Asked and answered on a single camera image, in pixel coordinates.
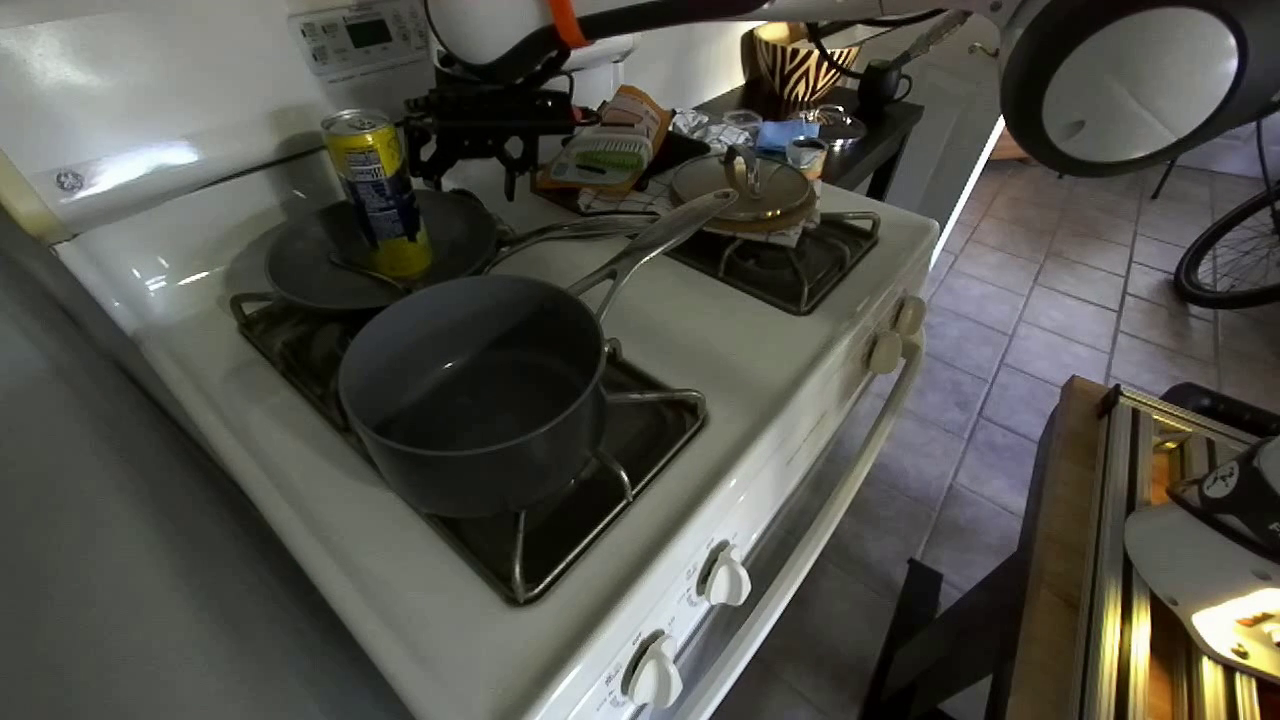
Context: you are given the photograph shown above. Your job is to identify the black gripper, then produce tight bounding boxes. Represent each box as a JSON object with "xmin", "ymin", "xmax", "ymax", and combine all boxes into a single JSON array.
[{"xmin": 401, "ymin": 72, "xmax": 574, "ymax": 181}]

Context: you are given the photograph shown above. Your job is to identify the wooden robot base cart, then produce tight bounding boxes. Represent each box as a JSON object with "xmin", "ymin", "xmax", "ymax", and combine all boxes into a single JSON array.
[{"xmin": 1003, "ymin": 379, "xmax": 1280, "ymax": 720}]

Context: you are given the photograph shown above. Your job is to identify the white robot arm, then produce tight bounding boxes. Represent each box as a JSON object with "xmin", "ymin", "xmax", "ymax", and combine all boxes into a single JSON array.
[{"xmin": 420, "ymin": 0, "xmax": 1280, "ymax": 177}]

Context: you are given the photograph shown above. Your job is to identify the yellow blue tall jar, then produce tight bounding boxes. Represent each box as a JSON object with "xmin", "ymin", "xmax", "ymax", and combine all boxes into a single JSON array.
[{"xmin": 318, "ymin": 110, "xmax": 431, "ymax": 286}]

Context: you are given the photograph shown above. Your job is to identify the grey frying pan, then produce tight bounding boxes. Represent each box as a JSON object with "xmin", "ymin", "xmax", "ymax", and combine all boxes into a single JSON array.
[{"xmin": 265, "ymin": 193, "xmax": 640, "ymax": 311}]

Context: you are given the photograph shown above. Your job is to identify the white gas stove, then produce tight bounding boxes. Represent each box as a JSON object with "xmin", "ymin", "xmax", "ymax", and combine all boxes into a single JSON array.
[{"xmin": 0, "ymin": 0, "xmax": 935, "ymax": 720}]

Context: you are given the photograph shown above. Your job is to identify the white stove knob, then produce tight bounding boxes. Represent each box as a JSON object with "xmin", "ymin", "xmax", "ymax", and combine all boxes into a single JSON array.
[
  {"xmin": 621, "ymin": 633, "xmax": 684, "ymax": 707},
  {"xmin": 863, "ymin": 331, "xmax": 903, "ymax": 376},
  {"xmin": 696, "ymin": 545, "xmax": 753, "ymax": 610},
  {"xmin": 891, "ymin": 295, "xmax": 929, "ymax": 335}
]

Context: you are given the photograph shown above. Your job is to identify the white stove knob front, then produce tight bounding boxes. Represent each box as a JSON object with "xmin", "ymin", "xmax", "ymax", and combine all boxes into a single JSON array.
[{"xmin": 621, "ymin": 633, "xmax": 684, "ymax": 707}]

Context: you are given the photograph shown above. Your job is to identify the zebra pattern wooden bowl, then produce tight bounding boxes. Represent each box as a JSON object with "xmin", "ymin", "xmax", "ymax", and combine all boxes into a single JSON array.
[{"xmin": 740, "ymin": 25, "xmax": 860, "ymax": 105}]

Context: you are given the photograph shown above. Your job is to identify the glass pot lid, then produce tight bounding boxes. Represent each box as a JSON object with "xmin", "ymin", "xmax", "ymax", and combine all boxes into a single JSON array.
[{"xmin": 671, "ymin": 157, "xmax": 816, "ymax": 223}]

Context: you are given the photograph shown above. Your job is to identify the black right burner grate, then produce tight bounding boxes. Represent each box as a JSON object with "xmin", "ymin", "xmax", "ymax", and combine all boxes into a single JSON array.
[{"xmin": 677, "ymin": 214, "xmax": 880, "ymax": 317}]

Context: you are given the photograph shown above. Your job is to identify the black burner grate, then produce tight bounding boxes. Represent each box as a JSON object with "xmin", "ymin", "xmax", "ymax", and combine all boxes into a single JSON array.
[
  {"xmin": 677, "ymin": 214, "xmax": 880, "ymax": 317},
  {"xmin": 226, "ymin": 292, "xmax": 706, "ymax": 605}
]

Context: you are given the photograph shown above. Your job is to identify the black left burner grate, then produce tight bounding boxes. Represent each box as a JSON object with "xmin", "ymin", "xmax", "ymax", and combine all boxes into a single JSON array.
[{"xmin": 226, "ymin": 292, "xmax": 706, "ymax": 605}]

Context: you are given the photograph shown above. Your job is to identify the black bicycle wheel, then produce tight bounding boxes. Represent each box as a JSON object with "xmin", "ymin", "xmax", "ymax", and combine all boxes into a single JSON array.
[{"xmin": 1171, "ymin": 186, "xmax": 1280, "ymax": 308}]

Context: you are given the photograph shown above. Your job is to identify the grey saucepan with handle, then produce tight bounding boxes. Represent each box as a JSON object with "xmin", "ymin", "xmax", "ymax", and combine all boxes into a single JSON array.
[{"xmin": 335, "ymin": 187, "xmax": 734, "ymax": 515}]

